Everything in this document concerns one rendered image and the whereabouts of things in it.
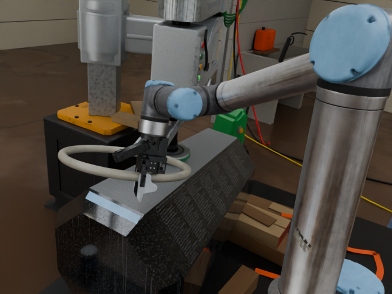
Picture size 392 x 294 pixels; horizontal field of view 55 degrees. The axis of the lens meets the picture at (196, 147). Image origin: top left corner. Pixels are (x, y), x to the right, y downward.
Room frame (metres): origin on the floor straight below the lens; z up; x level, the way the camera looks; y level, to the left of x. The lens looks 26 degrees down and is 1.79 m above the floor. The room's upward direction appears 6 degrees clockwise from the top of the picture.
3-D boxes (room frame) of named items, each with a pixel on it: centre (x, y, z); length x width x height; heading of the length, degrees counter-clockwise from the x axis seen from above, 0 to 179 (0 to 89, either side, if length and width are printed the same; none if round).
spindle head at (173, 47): (1.97, 0.12, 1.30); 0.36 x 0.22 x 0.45; 170
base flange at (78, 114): (2.51, 0.68, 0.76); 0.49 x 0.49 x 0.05; 63
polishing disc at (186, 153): (1.89, 0.14, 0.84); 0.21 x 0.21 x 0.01
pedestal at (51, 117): (2.51, 0.68, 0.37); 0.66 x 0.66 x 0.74; 63
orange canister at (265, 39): (5.24, -0.78, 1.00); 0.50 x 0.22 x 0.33; 146
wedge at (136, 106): (2.59, 0.44, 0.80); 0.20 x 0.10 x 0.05; 21
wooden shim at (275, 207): (2.50, -0.76, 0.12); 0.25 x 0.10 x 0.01; 60
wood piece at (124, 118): (2.36, 0.47, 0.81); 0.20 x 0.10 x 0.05; 71
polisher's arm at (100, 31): (2.52, 0.48, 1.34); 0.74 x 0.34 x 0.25; 92
